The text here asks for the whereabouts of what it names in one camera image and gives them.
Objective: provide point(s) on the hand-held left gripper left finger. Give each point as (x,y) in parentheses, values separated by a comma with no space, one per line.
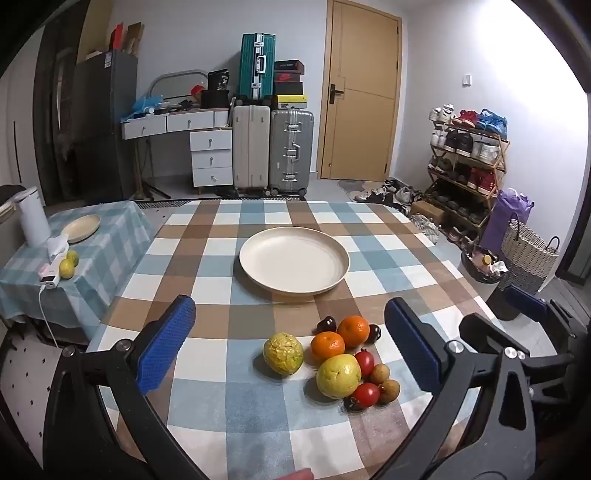
(167,346)

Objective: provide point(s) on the white cylindrical container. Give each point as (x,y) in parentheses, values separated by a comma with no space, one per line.
(33,217)

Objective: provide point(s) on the group of assorted shoes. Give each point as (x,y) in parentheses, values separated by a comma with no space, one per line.
(464,141)

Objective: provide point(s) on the purple bag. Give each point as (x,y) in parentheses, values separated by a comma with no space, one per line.
(503,217)

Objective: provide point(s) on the black printed bag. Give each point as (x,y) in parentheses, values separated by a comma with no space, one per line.
(219,81)

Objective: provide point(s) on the arched mirror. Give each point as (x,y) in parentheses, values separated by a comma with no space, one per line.
(159,81)

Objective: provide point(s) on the brown cardboard box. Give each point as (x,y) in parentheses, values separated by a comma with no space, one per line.
(135,39)

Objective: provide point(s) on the teal suitcase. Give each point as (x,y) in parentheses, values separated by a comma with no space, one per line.
(256,64)

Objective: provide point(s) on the brown longan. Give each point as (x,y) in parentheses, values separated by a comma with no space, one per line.
(389,391)
(379,373)

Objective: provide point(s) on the brown blue checkered tablecloth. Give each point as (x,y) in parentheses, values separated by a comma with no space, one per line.
(207,258)

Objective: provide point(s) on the small white device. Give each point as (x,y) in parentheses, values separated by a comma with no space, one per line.
(57,245)

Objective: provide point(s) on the beige suitcase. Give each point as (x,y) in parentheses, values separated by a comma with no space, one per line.
(250,147)

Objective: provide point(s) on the dark purple plum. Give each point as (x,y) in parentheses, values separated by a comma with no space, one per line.
(327,324)
(373,333)

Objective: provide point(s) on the blue plastic bag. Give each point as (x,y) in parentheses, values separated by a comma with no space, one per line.
(148,104)

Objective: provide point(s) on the small wooden plate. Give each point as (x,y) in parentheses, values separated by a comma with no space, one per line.
(82,228)

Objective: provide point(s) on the white drawer cabinet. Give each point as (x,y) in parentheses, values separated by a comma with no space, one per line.
(211,159)

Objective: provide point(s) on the grey door mat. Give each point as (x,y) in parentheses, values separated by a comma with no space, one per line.
(350,185)

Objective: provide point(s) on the bumpy yellow guava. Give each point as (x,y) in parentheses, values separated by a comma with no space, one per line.
(283,354)

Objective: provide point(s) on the small cardboard box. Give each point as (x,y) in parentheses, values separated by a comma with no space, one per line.
(427,211)

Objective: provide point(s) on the dark grey refrigerator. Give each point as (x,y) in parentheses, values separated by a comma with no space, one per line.
(104,129)

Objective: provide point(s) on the plain black shoebox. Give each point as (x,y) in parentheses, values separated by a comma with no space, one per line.
(288,88)

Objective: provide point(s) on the orange mandarin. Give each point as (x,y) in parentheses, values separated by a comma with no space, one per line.
(328,346)
(353,330)

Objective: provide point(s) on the red black shoebox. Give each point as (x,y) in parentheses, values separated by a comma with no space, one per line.
(288,77)

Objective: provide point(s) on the green lime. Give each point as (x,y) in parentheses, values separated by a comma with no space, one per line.
(67,268)
(73,256)

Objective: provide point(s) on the woven laundry basket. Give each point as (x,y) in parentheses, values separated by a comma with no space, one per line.
(526,258)

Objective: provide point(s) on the red tomato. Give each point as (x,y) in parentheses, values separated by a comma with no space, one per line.
(365,362)
(366,395)

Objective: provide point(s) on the light blue checkered cloth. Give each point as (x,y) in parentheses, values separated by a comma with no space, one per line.
(113,249)

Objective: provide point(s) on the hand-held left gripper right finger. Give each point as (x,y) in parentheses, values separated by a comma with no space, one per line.
(415,350)

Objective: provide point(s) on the red box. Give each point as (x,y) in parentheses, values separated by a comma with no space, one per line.
(118,36)

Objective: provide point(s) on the tan wooden door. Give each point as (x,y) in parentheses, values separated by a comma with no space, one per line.
(364,129)

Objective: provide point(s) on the white desk with drawers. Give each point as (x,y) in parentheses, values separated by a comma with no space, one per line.
(178,122)

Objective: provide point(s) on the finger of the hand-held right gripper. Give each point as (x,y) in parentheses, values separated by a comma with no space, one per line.
(480,333)
(526,301)

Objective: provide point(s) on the wooden shoe rack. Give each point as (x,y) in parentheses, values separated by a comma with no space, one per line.
(494,194)

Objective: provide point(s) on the black storage box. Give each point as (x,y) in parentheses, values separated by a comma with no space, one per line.
(215,98)

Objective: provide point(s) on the cream round plate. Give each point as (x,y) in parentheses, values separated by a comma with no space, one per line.
(295,258)

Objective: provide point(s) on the black basket with items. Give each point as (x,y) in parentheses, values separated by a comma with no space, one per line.
(480,272)

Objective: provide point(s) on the smooth yellow-green guava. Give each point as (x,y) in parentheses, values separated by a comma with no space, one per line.
(338,376)

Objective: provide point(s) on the white pink power bank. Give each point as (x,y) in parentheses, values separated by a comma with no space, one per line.
(50,276)

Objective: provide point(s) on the black floor stand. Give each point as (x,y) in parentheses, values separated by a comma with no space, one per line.
(141,170)

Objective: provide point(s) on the silver suitcase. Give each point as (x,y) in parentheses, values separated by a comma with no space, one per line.
(291,152)

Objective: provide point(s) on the dark wardrobe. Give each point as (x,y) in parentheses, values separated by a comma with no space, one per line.
(55,115)

